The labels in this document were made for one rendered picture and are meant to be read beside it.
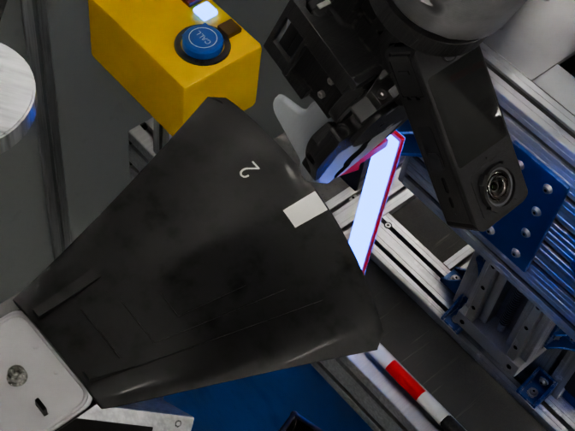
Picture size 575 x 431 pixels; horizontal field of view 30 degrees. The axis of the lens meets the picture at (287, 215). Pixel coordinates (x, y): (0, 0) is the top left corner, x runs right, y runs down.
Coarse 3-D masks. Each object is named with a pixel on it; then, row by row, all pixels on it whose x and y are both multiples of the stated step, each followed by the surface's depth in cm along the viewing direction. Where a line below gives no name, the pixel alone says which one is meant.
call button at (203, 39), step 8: (184, 32) 105; (192, 32) 105; (200, 32) 105; (208, 32) 105; (216, 32) 105; (184, 40) 104; (192, 40) 104; (200, 40) 104; (208, 40) 104; (216, 40) 104; (184, 48) 104; (192, 48) 103; (200, 48) 103; (208, 48) 104; (216, 48) 104; (192, 56) 104; (200, 56) 104; (208, 56) 104
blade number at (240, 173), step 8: (240, 160) 80; (248, 160) 81; (256, 160) 81; (232, 168) 80; (240, 168) 80; (248, 168) 80; (256, 168) 80; (264, 168) 81; (232, 176) 80; (240, 176) 80; (248, 176) 80; (256, 176) 80; (240, 184) 80; (248, 184) 80
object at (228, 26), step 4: (228, 20) 107; (232, 20) 107; (220, 24) 106; (224, 24) 106; (228, 24) 106; (232, 24) 106; (236, 24) 106; (220, 28) 106; (224, 28) 106; (228, 28) 106; (232, 28) 106; (236, 28) 106; (240, 28) 106; (224, 32) 106; (228, 32) 106; (232, 32) 106; (236, 32) 106; (228, 36) 106; (232, 36) 106
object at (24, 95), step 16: (0, 48) 50; (0, 64) 49; (16, 64) 49; (0, 80) 48; (16, 80) 49; (32, 80) 49; (0, 96) 48; (16, 96) 48; (32, 96) 48; (0, 112) 47; (16, 112) 47; (32, 112) 48; (0, 128) 47; (16, 128) 47; (0, 144) 47
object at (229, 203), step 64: (192, 128) 81; (256, 128) 82; (128, 192) 78; (192, 192) 79; (256, 192) 80; (64, 256) 75; (128, 256) 76; (192, 256) 76; (256, 256) 77; (320, 256) 79; (64, 320) 72; (128, 320) 73; (192, 320) 74; (256, 320) 75; (320, 320) 78; (128, 384) 71; (192, 384) 72
